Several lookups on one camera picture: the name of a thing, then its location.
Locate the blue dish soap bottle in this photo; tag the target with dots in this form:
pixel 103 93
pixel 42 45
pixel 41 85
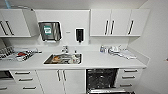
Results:
pixel 102 49

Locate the red kitchen utensil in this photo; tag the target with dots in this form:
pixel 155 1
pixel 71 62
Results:
pixel 21 54

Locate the small sink soap pump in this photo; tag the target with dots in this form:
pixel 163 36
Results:
pixel 75 52

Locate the white wall cabinet three-door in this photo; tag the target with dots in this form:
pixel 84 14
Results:
pixel 116 21

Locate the chrome sink faucet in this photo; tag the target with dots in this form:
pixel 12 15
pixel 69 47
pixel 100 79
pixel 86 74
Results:
pixel 65 49

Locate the small wall label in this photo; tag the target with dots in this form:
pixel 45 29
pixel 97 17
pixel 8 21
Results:
pixel 68 32

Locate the stainless steel dishwasher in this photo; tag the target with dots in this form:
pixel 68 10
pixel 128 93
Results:
pixel 101 80

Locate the stack of white plates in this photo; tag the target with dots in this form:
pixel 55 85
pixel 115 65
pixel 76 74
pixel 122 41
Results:
pixel 114 50

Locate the white drawer unit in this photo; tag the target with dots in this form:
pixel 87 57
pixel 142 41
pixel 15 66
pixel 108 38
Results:
pixel 129 78
pixel 25 83

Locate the white two-door base cabinet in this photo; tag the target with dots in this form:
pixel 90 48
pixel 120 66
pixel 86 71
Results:
pixel 61 83

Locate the stainless steel sink basin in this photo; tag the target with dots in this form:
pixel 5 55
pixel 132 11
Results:
pixel 50 61

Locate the black wall soap dispenser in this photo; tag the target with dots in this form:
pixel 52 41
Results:
pixel 79 35

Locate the teal plastic bottle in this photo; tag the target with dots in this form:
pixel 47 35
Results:
pixel 7 3

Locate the orange food container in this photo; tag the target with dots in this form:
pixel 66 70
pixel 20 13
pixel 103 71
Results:
pixel 57 58

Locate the built-in black microwave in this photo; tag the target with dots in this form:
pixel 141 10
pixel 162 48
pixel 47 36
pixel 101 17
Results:
pixel 5 74

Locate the grey paper towel dispenser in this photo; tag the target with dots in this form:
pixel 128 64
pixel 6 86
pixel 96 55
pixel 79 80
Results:
pixel 50 31

